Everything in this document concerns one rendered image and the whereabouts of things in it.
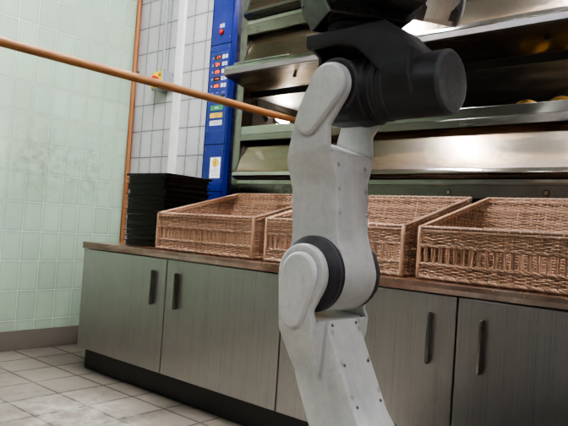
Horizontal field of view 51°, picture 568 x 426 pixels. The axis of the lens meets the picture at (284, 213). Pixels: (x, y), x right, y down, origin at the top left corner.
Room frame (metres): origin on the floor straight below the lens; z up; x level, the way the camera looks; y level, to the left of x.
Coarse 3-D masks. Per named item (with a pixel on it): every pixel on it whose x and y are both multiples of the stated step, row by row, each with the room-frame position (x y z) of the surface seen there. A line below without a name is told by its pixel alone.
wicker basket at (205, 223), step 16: (176, 208) 2.56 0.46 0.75; (192, 208) 2.63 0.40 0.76; (208, 208) 2.70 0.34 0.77; (224, 208) 2.78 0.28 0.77; (240, 208) 2.81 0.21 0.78; (256, 208) 2.74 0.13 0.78; (288, 208) 2.29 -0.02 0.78; (160, 224) 2.49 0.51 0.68; (176, 224) 2.42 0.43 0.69; (192, 224) 2.63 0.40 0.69; (208, 224) 2.30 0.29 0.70; (224, 224) 2.24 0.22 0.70; (240, 224) 2.19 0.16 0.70; (256, 224) 2.16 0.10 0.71; (160, 240) 2.47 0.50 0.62; (176, 240) 2.41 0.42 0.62; (192, 240) 2.35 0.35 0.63; (208, 240) 2.29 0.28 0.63; (224, 240) 2.24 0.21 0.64; (240, 240) 2.74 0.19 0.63; (256, 240) 2.16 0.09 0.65; (224, 256) 2.24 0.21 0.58; (240, 256) 2.18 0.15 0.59; (256, 256) 2.16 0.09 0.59
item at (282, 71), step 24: (504, 24) 1.94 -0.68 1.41; (528, 24) 1.88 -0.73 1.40; (552, 24) 1.85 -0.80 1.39; (432, 48) 2.15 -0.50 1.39; (456, 48) 2.12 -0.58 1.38; (480, 48) 2.09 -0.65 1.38; (504, 48) 2.06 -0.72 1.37; (528, 48) 2.03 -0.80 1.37; (552, 48) 2.00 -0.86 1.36; (240, 72) 2.71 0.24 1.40; (264, 72) 2.66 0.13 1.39; (288, 72) 2.61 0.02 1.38; (312, 72) 2.56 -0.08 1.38
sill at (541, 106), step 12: (468, 108) 2.16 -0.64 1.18; (480, 108) 2.13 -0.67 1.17; (492, 108) 2.10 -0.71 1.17; (504, 108) 2.07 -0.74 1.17; (516, 108) 2.04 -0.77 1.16; (528, 108) 2.02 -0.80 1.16; (540, 108) 1.99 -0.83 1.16; (552, 108) 1.97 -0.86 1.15; (564, 108) 1.94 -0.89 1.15; (396, 120) 2.35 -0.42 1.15; (408, 120) 2.31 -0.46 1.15; (420, 120) 2.28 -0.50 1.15; (432, 120) 2.25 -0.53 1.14; (252, 132) 2.85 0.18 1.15; (264, 132) 2.80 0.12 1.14; (276, 132) 2.75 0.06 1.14
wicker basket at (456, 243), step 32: (448, 224) 1.85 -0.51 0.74; (480, 224) 2.03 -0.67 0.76; (512, 224) 1.99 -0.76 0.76; (544, 224) 1.92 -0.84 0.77; (448, 256) 1.67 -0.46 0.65; (480, 256) 1.61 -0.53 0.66; (512, 256) 1.96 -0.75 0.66; (544, 256) 1.50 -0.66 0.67; (512, 288) 1.54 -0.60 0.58; (544, 288) 1.49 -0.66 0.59
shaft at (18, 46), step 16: (16, 48) 1.75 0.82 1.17; (32, 48) 1.78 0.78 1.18; (80, 64) 1.90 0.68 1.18; (96, 64) 1.94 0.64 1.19; (144, 80) 2.08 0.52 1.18; (160, 80) 2.14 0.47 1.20; (192, 96) 2.26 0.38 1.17; (208, 96) 2.31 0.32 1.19; (256, 112) 2.52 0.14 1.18; (272, 112) 2.59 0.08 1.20
